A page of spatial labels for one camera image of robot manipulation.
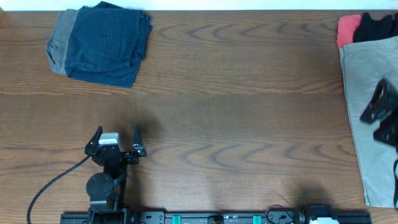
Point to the red garment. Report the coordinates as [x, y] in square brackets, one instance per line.
[347, 25]

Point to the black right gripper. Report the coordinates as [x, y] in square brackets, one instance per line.
[387, 99]

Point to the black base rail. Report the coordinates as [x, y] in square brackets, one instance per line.
[272, 216]

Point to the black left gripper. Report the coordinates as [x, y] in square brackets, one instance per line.
[131, 158]

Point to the folded grey shorts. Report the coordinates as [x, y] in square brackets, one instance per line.
[57, 45]

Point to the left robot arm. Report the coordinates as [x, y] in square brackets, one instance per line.
[106, 189]

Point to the beige khaki shorts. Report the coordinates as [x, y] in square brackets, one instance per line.
[363, 64]

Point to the navy blue shorts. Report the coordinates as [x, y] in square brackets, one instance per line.
[107, 44]

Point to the black garment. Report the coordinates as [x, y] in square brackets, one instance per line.
[370, 29]

